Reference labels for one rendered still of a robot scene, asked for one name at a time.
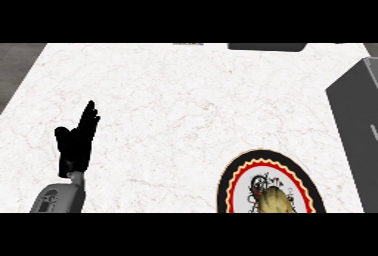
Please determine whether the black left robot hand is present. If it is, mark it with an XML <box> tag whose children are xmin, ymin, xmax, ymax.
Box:
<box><xmin>54</xmin><ymin>99</ymin><xmax>102</xmax><ymax>179</ymax></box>

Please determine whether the black red patterned plate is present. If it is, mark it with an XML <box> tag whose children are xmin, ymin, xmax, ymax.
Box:
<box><xmin>216</xmin><ymin>149</ymin><xmax>328</xmax><ymax>214</ymax></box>

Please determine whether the yellowish tan round vegetable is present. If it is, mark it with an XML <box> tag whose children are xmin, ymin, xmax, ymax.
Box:
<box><xmin>257</xmin><ymin>186</ymin><xmax>297</xmax><ymax>214</ymax></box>

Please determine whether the dark grey flat object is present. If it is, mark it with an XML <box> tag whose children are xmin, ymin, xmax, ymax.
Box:
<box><xmin>226</xmin><ymin>43</ymin><xmax>309</xmax><ymax>53</ymax></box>

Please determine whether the dark grey appliance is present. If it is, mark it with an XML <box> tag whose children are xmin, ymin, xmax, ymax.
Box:
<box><xmin>325</xmin><ymin>56</ymin><xmax>378</xmax><ymax>214</ymax></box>

